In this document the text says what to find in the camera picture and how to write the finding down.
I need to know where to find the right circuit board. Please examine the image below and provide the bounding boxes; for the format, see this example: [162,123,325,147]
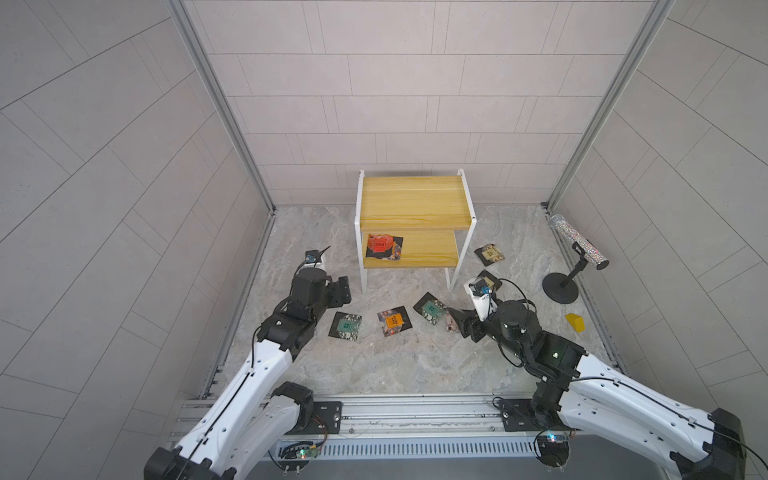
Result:
[534,432,570,469]

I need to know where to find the red label tea bag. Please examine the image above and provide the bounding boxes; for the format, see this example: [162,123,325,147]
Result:
[367,234,394,255]

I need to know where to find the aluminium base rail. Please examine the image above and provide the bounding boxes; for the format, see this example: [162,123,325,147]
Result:
[189,394,541,461]

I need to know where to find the patterned tube on black stand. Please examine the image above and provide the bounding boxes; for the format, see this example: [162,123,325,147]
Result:
[541,214,611,305]

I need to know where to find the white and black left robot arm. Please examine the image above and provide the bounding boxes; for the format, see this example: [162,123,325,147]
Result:
[143,264,351,479]

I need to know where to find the dark orange floral tea bag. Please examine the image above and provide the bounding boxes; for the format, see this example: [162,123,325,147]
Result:
[365,234,403,261]

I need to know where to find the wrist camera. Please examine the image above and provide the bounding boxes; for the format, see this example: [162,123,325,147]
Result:
[301,247,329,270]
[464,277,497,322]

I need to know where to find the orange label tea bag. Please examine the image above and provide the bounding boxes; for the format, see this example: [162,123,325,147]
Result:
[377,306,413,337]

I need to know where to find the teal label tea bag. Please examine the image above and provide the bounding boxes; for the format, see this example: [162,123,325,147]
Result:
[414,292,448,325]

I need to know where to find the wooden two-tier shelf white frame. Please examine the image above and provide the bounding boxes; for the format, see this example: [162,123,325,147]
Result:
[354,169,477,291]

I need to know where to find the yellow block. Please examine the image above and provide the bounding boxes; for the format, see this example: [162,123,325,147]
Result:
[565,313,585,333]

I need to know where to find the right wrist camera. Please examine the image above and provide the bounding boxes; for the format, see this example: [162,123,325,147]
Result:
[464,277,497,322]

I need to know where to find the yellow label tea bag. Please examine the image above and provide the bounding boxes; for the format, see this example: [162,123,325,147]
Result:
[478,270,503,292]

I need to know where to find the left circuit board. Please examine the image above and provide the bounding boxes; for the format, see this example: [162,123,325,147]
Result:
[270,441,322,475]

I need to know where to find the pink label tea bag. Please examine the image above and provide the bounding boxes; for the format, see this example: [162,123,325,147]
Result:
[444,308,461,333]

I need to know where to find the circuit board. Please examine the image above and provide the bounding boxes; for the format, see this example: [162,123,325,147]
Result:
[534,432,570,469]
[270,441,322,475]

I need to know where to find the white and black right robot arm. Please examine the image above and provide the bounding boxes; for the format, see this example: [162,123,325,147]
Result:
[449,299,747,479]

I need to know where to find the dark teal floral tea bag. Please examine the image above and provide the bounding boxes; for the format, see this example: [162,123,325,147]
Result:
[329,311,362,341]

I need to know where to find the floral pattern tea bag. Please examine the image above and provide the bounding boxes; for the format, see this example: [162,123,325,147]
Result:
[474,243,505,266]

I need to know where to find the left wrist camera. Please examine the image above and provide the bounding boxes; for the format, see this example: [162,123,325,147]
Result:
[301,247,329,270]

